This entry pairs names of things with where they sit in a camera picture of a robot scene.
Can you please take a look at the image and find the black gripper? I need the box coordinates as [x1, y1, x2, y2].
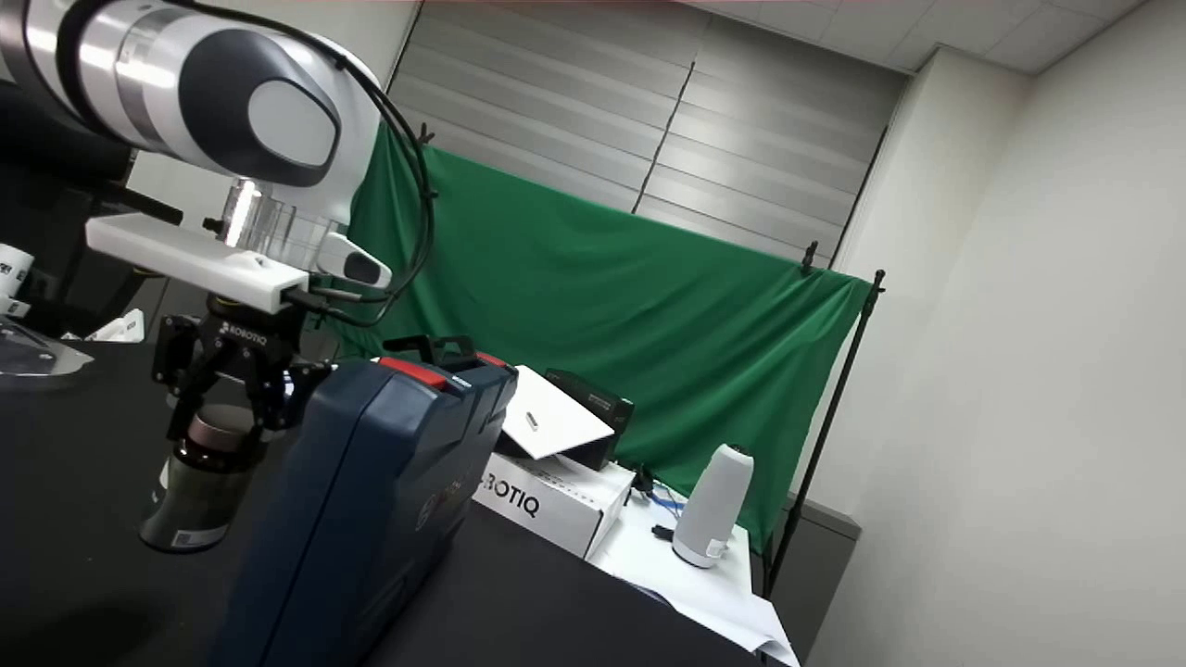
[153, 298, 328, 441]

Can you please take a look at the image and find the white paper sheet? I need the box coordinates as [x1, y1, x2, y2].
[501, 364, 610, 461]

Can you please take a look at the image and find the white plastic bottle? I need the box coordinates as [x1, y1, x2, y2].
[672, 443, 752, 569]

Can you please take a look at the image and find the black backdrop stand pole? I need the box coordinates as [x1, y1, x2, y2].
[759, 267, 888, 598]

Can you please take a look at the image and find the white Robotiq cardboard box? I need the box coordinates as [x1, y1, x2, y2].
[475, 451, 635, 557]

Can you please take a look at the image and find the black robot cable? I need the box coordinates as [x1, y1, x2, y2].
[180, 0, 442, 325]

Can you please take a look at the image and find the clear plastic container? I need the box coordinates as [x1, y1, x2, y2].
[0, 320, 87, 382]

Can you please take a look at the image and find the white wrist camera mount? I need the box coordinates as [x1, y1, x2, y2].
[85, 215, 391, 314]

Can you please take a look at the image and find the black office chair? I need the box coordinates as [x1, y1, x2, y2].
[0, 86, 180, 336]

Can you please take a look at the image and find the green backdrop cloth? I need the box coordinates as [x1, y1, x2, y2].
[332, 137, 869, 542]

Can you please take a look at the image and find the dark green bottle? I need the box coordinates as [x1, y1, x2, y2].
[142, 404, 268, 552]

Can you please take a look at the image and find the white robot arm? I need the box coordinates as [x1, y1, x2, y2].
[0, 0, 391, 429]

